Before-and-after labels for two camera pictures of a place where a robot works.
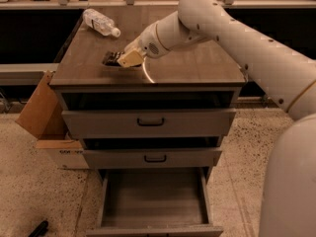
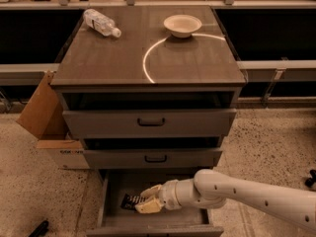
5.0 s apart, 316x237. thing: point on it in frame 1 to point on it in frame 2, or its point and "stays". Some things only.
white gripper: (147, 44) to (168, 195)
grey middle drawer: (151, 158) stays
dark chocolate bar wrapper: (111, 58) to (129, 201)
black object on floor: (40, 230) stays
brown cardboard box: (42, 117) stays
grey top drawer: (148, 123) stays
